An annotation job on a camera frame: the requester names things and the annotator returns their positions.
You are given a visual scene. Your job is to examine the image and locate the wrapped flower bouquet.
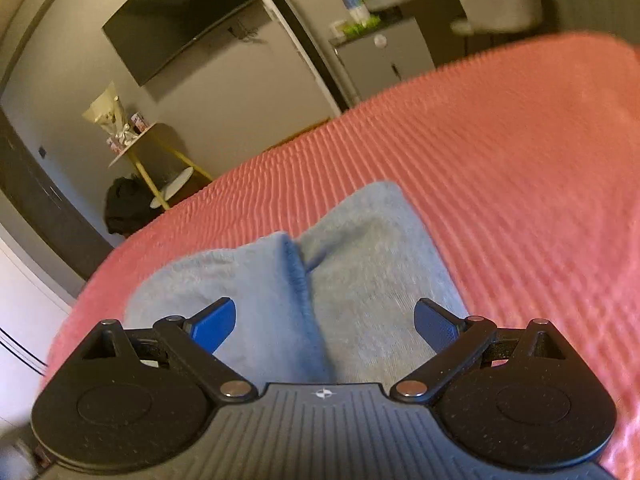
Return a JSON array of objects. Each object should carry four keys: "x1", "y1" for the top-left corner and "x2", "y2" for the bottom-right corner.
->
[{"x1": 82, "y1": 81, "x2": 132, "y2": 147}]

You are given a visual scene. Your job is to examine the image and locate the white door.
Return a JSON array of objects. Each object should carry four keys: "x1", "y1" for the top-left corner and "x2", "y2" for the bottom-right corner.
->
[{"x1": 252, "y1": 0, "x2": 358, "y2": 116}]

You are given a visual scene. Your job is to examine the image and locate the grey pants with white drawstring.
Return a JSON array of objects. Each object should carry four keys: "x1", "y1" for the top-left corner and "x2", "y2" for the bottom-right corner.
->
[{"x1": 124, "y1": 181, "x2": 468, "y2": 386}]

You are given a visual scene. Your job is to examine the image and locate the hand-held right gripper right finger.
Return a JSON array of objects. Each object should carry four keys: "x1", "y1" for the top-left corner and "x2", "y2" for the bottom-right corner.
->
[{"x1": 389, "y1": 297, "x2": 567, "y2": 402}]

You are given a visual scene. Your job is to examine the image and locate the black wall television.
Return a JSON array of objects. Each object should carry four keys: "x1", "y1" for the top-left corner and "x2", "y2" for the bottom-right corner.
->
[{"x1": 101, "y1": 0, "x2": 262, "y2": 87}]

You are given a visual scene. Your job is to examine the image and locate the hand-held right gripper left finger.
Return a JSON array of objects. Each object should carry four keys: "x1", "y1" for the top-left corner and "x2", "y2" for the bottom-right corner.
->
[{"x1": 80, "y1": 296, "x2": 257, "y2": 402}]

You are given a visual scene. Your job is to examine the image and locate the grey cabinet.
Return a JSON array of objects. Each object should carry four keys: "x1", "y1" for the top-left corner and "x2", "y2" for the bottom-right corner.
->
[{"x1": 330, "y1": 17, "x2": 436, "y2": 101}]

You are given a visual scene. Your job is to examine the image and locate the red ribbed blanket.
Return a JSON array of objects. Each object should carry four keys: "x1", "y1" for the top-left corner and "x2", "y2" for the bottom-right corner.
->
[{"x1": 45, "y1": 30, "x2": 640, "y2": 480}]

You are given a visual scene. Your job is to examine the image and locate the white wardrobe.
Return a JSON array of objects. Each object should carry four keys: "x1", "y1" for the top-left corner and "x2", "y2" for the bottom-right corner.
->
[{"x1": 0, "y1": 237, "x2": 76, "y2": 381}]

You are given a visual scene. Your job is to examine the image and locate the round side table yellow legs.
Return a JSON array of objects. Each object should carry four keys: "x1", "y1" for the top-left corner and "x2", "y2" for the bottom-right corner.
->
[{"x1": 107, "y1": 122, "x2": 213, "y2": 211}]

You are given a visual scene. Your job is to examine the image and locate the black bag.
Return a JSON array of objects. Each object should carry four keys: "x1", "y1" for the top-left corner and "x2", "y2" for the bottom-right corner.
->
[{"x1": 104, "y1": 175, "x2": 161, "y2": 236}]

